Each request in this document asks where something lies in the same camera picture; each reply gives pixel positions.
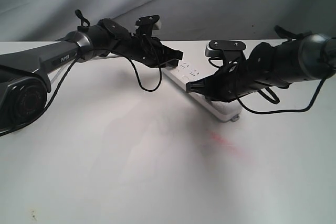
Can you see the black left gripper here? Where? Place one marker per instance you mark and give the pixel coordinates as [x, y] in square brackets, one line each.
[150, 52]

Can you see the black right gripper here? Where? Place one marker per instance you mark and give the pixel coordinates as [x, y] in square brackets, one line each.
[227, 86]

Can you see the white power strip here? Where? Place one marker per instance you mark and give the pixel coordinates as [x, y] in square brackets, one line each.
[186, 72]

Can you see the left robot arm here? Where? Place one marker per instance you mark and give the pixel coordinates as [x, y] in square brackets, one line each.
[24, 75]

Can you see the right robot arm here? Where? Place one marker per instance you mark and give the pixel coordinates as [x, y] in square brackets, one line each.
[309, 58]

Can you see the grey backdrop cloth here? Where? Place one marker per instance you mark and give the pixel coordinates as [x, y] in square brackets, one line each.
[48, 20]

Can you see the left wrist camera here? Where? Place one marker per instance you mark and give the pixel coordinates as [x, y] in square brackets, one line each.
[146, 25]

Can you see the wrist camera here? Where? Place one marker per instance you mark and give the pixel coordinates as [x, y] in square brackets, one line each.
[146, 25]
[227, 50]

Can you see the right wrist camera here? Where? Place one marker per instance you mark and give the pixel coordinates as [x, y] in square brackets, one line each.
[227, 50]

